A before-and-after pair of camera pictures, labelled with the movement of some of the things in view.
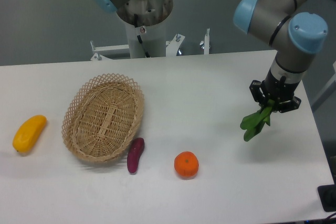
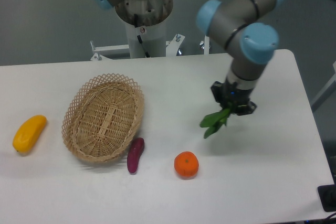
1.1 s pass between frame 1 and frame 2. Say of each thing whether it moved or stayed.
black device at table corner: stayed
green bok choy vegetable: moved
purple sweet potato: stayed
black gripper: moved
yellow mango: stayed
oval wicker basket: stayed
